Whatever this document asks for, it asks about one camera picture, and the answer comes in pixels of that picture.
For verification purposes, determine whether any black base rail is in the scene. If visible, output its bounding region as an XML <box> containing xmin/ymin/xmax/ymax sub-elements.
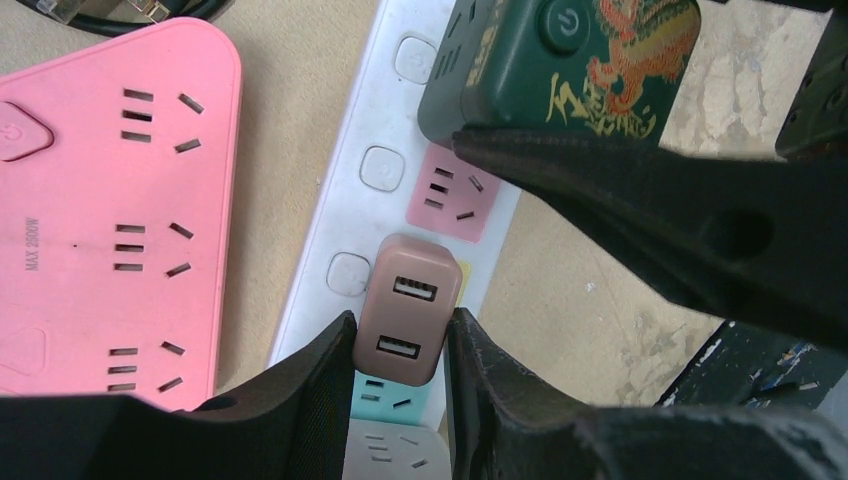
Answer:
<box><xmin>656</xmin><ymin>321</ymin><xmax>847</xmax><ymax>410</ymax></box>

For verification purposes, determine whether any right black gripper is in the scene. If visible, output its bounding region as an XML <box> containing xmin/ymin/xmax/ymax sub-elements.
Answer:
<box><xmin>775</xmin><ymin>1</ymin><xmax>847</xmax><ymax>162</ymax></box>

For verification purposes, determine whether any pink power socket block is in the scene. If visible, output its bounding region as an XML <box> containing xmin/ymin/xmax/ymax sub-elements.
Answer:
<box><xmin>1</xmin><ymin>18</ymin><xmax>242</xmax><ymax>410</ymax></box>

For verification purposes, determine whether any pink plug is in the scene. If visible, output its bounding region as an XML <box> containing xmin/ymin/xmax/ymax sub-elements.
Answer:
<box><xmin>353</xmin><ymin>234</ymin><xmax>463</xmax><ymax>387</ymax></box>

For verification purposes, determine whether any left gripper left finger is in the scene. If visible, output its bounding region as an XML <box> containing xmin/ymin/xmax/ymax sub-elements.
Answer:
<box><xmin>1</xmin><ymin>311</ymin><xmax>356</xmax><ymax>479</ymax></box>

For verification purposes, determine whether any coiled black cable bundle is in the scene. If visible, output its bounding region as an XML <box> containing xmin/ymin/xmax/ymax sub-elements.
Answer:
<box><xmin>16</xmin><ymin>0</ymin><xmax>233</xmax><ymax>38</ymax></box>

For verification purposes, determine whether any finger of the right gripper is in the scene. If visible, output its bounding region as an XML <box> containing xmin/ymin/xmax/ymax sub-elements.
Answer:
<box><xmin>451</xmin><ymin>130</ymin><xmax>847</xmax><ymax>351</ymax></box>

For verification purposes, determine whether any green plug adapter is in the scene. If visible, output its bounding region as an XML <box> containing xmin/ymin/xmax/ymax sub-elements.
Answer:
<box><xmin>417</xmin><ymin>0</ymin><xmax>702</xmax><ymax>146</ymax></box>

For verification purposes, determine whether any white power strip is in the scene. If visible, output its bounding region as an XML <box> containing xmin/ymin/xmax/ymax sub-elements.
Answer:
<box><xmin>269</xmin><ymin>1</ymin><xmax>519</xmax><ymax>479</ymax></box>

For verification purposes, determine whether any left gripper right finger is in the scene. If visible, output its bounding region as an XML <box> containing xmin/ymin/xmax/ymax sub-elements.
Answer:
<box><xmin>445</xmin><ymin>308</ymin><xmax>847</xmax><ymax>479</ymax></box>

